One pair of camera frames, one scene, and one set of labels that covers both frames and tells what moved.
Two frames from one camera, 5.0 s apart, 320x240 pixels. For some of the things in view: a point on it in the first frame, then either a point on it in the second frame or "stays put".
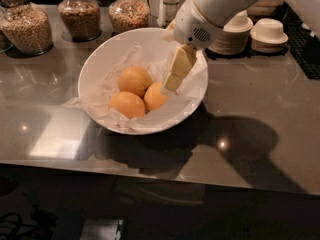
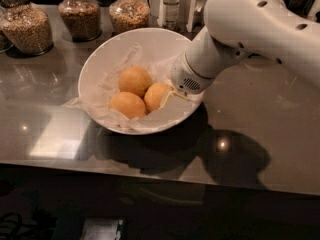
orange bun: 154,98 stays put
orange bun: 127,104 stays put
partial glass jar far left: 5,44 stays put
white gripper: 192,25 → 185,76
